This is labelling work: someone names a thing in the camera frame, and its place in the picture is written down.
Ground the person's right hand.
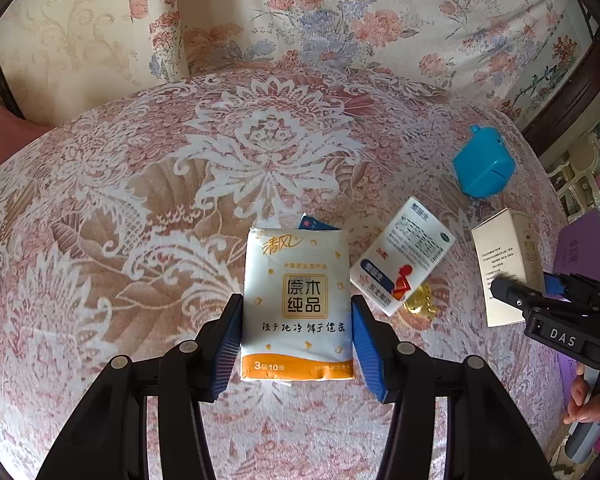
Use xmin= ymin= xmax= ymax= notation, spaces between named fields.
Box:
xmin=562 ymin=366 xmax=600 ymax=423

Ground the pink stool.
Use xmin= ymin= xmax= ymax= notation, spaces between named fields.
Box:
xmin=0 ymin=94 xmax=51 ymax=181

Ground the black backrest trim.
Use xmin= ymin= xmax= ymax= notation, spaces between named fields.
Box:
xmin=0 ymin=25 xmax=31 ymax=122

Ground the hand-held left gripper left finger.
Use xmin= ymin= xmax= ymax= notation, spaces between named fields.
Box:
xmin=35 ymin=293 xmax=244 ymax=480

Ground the purple box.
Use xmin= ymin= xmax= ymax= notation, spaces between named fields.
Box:
xmin=552 ymin=210 xmax=600 ymax=411

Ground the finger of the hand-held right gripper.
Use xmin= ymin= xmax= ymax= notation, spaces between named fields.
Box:
xmin=490 ymin=276 xmax=547 ymax=312
xmin=542 ymin=271 xmax=570 ymax=302

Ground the floral bed sheet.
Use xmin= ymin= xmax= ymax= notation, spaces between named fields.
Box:
xmin=130 ymin=0 xmax=596 ymax=111

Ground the white ornate furniture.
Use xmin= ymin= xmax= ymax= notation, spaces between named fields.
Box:
xmin=547 ymin=105 xmax=600 ymax=221

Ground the small white blue box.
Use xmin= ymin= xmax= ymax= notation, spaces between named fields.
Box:
xmin=297 ymin=213 xmax=343 ymax=234

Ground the gold foil candy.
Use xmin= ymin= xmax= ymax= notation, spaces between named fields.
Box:
xmin=400 ymin=284 xmax=440 ymax=320

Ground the cream damask backrest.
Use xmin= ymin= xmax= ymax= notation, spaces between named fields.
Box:
xmin=0 ymin=0 xmax=186 ymax=126

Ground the cream tall box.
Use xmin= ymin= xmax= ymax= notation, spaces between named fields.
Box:
xmin=471 ymin=208 xmax=546 ymax=328

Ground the white medicine box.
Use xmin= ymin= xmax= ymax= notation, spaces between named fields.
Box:
xmin=350 ymin=196 xmax=457 ymax=317

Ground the white orange tissue pack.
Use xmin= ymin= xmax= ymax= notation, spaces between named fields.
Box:
xmin=239 ymin=226 xmax=356 ymax=383

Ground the blue plastic case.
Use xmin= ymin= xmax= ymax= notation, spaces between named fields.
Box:
xmin=452 ymin=125 xmax=515 ymax=198

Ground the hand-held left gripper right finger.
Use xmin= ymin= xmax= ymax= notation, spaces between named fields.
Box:
xmin=351 ymin=295 xmax=551 ymax=480

